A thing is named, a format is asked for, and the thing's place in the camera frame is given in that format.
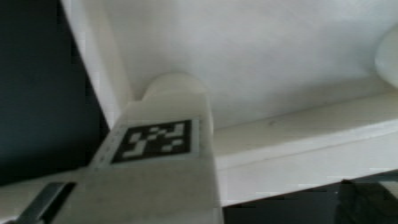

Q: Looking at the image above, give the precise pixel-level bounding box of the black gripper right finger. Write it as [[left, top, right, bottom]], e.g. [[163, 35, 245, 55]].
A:
[[336, 180, 398, 224]]

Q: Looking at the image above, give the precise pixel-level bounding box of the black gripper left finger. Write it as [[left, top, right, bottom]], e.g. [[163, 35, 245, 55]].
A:
[[14, 182, 76, 224]]

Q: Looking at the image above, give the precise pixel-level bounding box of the white table leg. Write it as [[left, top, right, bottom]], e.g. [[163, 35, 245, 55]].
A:
[[52, 73, 224, 224]]

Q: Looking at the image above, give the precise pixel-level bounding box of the white square table top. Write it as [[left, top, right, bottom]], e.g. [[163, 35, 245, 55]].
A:
[[59, 0, 398, 171]]

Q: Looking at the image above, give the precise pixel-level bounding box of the white U-shaped fence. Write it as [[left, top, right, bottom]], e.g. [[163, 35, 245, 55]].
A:
[[0, 126, 398, 224]]

